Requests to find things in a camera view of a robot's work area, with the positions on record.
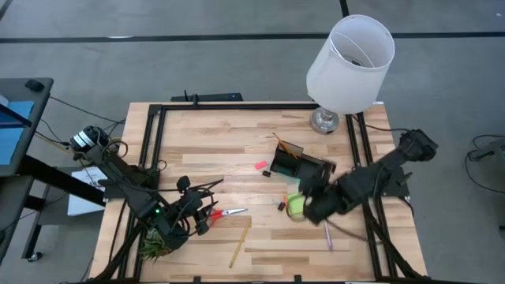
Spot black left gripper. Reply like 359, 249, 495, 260
176, 176, 219, 237

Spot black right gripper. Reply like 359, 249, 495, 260
296, 173, 348, 226

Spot multicolour sticky note pad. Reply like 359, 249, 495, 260
284, 191, 307, 222

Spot red-handled scissors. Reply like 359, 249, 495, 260
207, 207, 249, 228

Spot purple pen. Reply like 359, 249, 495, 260
323, 220, 335, 252

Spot yellow pencil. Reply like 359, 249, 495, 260
228, 219, 253, 269

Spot orange-brown pencil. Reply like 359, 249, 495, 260
271, 133, 300, 160

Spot black mesh desk organizer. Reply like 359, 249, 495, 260
269, 140, 337, 186

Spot grey office desk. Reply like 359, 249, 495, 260
0, 77, 107, 263

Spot potted succulent plant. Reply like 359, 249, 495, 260
140, 226, 177, 263

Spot black router box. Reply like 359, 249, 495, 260
170, 89, 244, 103

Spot white paper sheet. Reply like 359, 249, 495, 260
66, 166, 108, 217

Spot white shade table lamp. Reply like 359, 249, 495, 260
305, 14, 396, 135

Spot blue panel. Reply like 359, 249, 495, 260
0, 100, 36, 166

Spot black computer mouse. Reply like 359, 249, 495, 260
24, 78, 46, 92

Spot black aluminium table frame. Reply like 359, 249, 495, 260
94, 103, 427, 283

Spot yellow cable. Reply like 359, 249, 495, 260
34, 132, 123, 159

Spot black floor device with cables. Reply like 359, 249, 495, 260
465, 135, 505, 194

